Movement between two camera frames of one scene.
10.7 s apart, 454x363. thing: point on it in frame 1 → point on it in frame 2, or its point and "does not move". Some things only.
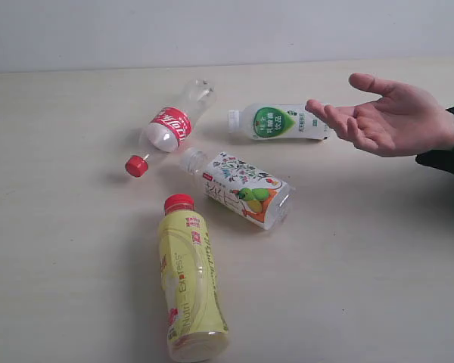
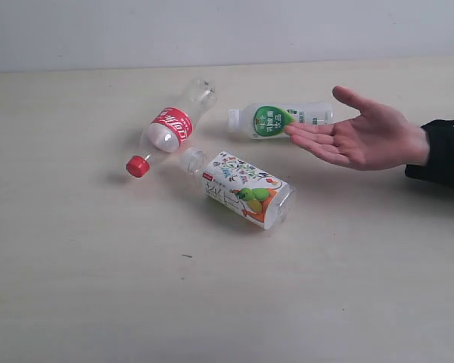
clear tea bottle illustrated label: [250, 193] does not move
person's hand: [403, 122] → [377, 139]
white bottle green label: [276, 121] does not move
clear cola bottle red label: [170, 127] does not move
